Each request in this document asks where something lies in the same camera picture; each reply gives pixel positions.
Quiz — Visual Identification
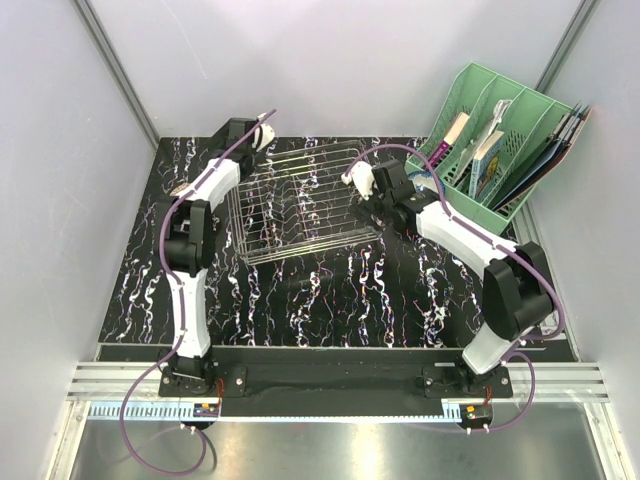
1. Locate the white crumpled paper item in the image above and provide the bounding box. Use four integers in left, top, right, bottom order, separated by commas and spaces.
481, 99, 512, 140

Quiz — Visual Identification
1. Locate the metal wire dish rack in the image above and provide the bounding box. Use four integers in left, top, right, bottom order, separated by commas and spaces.
228, 141, 378, 265

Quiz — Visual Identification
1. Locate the black marble pattern mat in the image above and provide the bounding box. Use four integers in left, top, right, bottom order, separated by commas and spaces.
99, 137, 484, 348

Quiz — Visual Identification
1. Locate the red patterned ceramic bowl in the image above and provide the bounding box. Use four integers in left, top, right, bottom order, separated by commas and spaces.
170, 183, 193, 198

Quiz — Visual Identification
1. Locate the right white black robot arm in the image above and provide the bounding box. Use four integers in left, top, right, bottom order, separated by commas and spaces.
341, 160, 557, 397

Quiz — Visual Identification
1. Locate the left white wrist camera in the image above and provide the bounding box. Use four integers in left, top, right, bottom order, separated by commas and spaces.
252, 112, 275, 152

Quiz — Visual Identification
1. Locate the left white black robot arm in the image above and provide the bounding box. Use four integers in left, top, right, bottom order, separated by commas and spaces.
154, 115, 275, 396

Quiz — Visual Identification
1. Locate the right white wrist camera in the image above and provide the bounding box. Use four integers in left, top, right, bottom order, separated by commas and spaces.
341, 160, 375, 200

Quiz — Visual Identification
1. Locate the dark folders stack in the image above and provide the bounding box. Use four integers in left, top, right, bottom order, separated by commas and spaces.
488, 104, 591, 212

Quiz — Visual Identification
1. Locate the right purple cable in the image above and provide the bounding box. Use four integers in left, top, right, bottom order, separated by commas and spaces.
352, 143, 566, 431

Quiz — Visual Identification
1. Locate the aluminium rail frame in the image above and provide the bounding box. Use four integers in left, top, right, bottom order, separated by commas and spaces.
67, 361, 609, 403

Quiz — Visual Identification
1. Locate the blue orange ceramic bowl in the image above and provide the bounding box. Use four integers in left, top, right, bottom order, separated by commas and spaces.
408, 170, 438, 193

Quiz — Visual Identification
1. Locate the purple cable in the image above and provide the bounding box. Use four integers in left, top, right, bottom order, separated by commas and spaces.
118, 107, 278, 475
352, 143, 566, 431

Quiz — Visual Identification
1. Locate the green plastic file organizer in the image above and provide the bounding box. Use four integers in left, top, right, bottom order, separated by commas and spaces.
406, 63, 590, 234

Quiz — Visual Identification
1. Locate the purple spine book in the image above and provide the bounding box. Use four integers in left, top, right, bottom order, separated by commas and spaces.
422, 111, 470, 168

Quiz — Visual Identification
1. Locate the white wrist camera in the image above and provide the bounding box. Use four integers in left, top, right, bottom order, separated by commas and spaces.
341, 160, 375, 200
252, 112, 275, 152

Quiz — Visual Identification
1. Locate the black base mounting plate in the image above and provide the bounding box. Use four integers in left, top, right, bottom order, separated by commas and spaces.
159, 346, 513, 421

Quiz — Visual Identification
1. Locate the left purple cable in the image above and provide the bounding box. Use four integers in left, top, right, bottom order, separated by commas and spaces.
118, 107, 278, 475

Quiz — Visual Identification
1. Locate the blue yellow cover book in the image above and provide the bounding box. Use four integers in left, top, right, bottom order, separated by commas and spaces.
468, 130, 504, 203

